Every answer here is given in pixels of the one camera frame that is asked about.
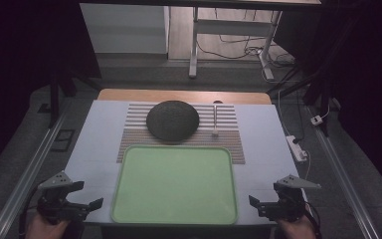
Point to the white spoon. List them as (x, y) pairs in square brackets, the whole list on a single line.
[(215, 119)]

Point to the person's right hand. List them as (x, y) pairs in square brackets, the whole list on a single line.
[(295, 230)]

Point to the striped placemat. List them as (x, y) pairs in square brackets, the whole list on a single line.
[(235, 149)]

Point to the dark curtain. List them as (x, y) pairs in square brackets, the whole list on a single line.
[(361, 66), (30, 43)]

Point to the person's left hand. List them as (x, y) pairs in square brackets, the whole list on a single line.
[(44, 230)]

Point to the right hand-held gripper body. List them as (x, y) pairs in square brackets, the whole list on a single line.
[(288, 207)]

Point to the small white adapter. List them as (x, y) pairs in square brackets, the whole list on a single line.
[(316, 120)]

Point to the white-legged background desk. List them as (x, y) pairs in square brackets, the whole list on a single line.
[(232, 27)]

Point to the black stand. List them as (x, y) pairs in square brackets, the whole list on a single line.
[(54, 99)]

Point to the white cabinet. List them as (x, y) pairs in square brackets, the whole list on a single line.
[(126, 30)]

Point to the dark green round bowl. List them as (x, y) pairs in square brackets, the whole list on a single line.
[(172, 121)]

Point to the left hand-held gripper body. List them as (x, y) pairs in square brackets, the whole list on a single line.
[(58, 209)]

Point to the black floor frame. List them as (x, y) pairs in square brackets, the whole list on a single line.
[(63, 140)]

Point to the light green tray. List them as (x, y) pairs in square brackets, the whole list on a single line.
[(175, 186)]

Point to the white power strip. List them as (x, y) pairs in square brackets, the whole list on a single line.
[(296, 149)]

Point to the aluminium floor rail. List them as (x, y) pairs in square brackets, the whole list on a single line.
[(26, 176), (341, 176)]

